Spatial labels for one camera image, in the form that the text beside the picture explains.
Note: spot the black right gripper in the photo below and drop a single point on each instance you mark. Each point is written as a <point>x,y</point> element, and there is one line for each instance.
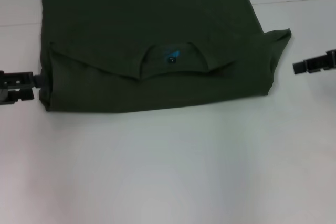
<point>331,60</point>

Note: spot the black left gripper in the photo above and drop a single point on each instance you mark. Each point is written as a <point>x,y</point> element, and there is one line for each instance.
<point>3,93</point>

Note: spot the dark green FREE T-shirt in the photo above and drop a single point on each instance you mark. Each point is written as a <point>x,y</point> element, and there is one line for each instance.
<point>157,77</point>

